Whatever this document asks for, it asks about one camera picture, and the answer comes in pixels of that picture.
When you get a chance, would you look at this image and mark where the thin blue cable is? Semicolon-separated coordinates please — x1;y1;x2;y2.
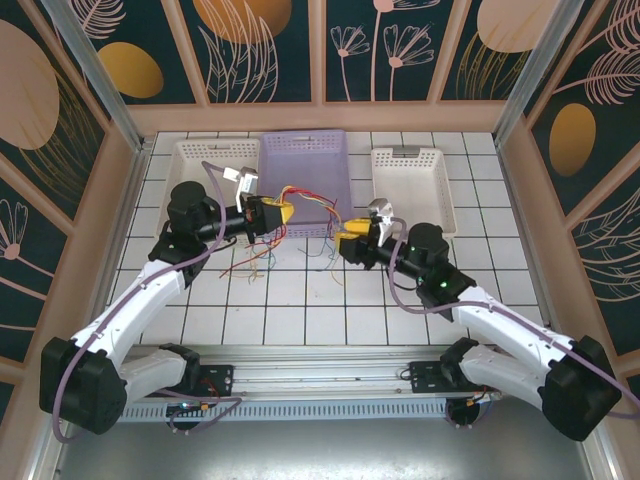
267;199;346;271

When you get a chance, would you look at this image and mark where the thin red cable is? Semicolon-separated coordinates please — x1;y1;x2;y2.
218;184;347;287

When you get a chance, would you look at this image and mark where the purple perforated plastic basket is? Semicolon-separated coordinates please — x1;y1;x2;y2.
252;129;355;239

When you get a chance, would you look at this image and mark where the white perforated plastic basket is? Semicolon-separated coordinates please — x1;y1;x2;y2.
158;138;262;246

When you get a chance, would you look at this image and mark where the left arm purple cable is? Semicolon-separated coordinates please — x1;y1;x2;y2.
52;160;244;444

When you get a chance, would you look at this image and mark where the white basket with grey handle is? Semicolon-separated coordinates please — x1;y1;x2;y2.
370;146;459;242

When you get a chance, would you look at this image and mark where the aluminium side rail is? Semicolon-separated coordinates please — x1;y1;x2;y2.
87;139;151;347
494;139;569;351

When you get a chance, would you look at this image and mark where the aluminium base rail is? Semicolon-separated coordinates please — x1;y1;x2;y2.
127;343;501;402

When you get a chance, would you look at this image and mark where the aluminium frame post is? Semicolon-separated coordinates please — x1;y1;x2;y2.
493;0;586;146
42;0;151;151

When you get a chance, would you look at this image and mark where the grey slotted cable duct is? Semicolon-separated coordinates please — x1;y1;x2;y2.
119;398;454;422

